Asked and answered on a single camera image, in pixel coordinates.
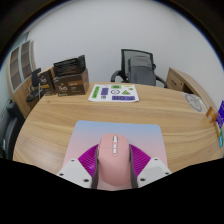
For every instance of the grey bag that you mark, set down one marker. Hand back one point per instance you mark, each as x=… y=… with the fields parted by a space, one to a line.
x=141 y=70

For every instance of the blue pack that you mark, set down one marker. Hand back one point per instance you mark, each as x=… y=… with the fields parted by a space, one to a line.
x=220 y=140

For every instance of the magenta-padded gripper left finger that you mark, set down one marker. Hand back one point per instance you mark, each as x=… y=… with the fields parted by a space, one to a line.
x=75 y=171

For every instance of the round white disc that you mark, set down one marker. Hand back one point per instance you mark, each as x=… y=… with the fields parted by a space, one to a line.
x=196 y=102

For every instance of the purple standing card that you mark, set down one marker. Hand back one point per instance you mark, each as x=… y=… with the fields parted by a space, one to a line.
x=220 y=116

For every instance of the black mesh office chair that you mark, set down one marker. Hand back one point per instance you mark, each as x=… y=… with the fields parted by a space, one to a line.
x=125 y=55

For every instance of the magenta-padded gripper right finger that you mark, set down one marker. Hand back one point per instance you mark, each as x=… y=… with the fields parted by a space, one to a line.
x=153 y=170

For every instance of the wooden glass-door cabinet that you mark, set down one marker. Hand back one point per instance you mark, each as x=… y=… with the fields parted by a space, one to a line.
x=18 y=66

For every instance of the small beige box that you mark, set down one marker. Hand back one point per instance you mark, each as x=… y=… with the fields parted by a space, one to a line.
x=217 y=129

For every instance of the black leather sofa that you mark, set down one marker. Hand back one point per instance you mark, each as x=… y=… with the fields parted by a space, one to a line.
x=10 y=130

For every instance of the pink blue gradient mouse pad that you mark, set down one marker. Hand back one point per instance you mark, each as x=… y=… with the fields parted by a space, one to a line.
x=141 y=133

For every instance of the wooden side cabinet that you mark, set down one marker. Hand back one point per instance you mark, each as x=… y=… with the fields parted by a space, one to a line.
x=180 y=78

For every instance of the small brown cardboard box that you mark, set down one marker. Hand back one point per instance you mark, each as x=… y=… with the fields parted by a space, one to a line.
x=46 y=83

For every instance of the white sticker sheet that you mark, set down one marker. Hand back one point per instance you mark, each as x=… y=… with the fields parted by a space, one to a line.
x=113 y=93

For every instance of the pink computer mouse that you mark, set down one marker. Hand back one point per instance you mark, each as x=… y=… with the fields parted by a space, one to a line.
x=114 y=163

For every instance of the black open box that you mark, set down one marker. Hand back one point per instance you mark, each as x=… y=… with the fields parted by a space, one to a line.
x=68 y=66

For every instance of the orange box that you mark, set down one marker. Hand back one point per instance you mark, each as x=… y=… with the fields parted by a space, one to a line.
x=211 y=114

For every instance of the large brown cardboard box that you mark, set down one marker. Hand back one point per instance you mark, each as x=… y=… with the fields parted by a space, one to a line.
x=71 y=85

